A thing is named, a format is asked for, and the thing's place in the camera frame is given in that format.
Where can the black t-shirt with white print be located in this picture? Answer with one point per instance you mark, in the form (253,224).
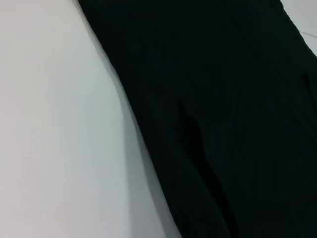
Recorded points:
(223,111)

